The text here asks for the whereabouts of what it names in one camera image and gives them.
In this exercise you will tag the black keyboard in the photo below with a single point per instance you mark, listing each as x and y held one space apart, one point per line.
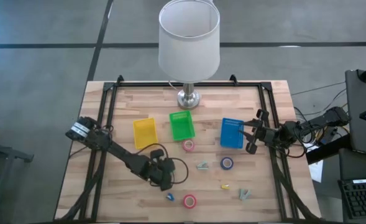
363 199

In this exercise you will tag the grey computer case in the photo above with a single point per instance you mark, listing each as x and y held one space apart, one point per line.
361 124

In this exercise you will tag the black side desk bar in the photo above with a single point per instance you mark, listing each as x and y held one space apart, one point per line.
328 151

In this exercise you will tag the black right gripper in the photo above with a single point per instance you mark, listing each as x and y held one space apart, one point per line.
263 135

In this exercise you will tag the green plastic basket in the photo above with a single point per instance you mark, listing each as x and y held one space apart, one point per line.
182 127

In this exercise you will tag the blue mini stapler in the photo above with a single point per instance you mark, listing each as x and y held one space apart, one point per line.
170 197

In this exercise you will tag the red tape roll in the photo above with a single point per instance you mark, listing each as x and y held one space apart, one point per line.
184 201

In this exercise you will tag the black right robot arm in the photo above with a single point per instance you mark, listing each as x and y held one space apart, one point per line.
325 119

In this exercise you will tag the black tripod stand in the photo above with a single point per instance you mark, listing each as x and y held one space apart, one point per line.
2 152

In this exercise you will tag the yellow mini stapler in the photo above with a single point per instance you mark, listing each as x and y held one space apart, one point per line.
225 187

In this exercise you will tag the blue tape roll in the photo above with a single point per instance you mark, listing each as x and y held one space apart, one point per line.
222 163

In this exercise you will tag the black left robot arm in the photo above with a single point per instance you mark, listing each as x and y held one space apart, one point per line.
117 151

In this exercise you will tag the yellow plastic basket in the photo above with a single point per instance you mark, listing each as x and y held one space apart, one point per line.
145 133

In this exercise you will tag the white paper sheet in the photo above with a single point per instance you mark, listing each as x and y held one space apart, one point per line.
317 171

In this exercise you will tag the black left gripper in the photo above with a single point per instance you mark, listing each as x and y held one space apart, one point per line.
156 171

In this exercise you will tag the black aluminium table frame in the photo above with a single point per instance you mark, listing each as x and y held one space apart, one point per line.
185 84

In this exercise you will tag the pink tape roll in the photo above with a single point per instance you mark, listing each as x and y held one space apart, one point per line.
184 145

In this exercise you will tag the teal staple remover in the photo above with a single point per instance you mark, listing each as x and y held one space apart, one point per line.
202 166
243 194

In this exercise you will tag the blue plastic basket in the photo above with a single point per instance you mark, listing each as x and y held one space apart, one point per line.
231 133

